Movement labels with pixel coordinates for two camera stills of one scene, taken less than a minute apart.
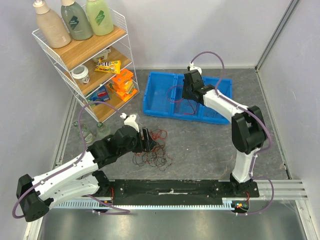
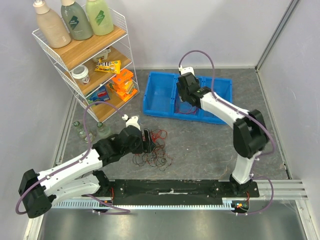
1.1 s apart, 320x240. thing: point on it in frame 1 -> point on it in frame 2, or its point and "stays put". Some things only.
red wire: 193,109 -> 192,113
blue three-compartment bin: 163,93 stays put
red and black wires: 157,157 stays put
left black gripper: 147,144 stays put
